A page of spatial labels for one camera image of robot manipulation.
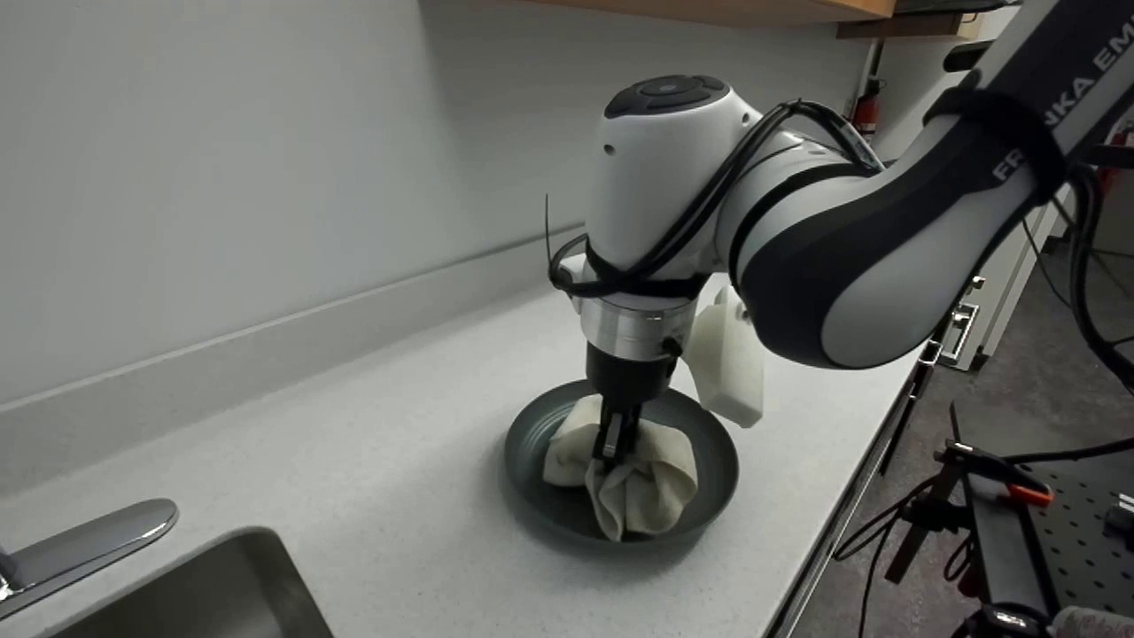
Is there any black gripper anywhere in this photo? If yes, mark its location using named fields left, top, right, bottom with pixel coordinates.
left=584, top=348, right=678, bottom=466

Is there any cream cloth towel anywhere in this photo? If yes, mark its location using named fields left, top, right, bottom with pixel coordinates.
left=542, top=392, right=701, bottom=541

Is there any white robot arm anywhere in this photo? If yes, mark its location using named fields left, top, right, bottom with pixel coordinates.
left=548, top=0, right=1134, bottom=465

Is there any dark green round plate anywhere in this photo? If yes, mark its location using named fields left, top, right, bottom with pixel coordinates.
left=505, top=381, right=740, bottom=547

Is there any stainless steel sink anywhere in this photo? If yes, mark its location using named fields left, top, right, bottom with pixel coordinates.
left=49, top=529, right=333, bottom=638

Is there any black perforated breadboard table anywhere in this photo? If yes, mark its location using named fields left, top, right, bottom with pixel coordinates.
left=1027, top=462, right=1134, bottom=616

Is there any grey metal faucet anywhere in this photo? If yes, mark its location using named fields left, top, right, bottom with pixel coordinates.
left=0, top=496, right=182, bottom=620

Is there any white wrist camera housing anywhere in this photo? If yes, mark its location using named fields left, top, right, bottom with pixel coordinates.
left=684, top=286, right=764, bottom=430

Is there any cabinet drawer handle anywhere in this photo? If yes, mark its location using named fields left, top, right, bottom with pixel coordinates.
left=922, top=302, right=977, bottom=366

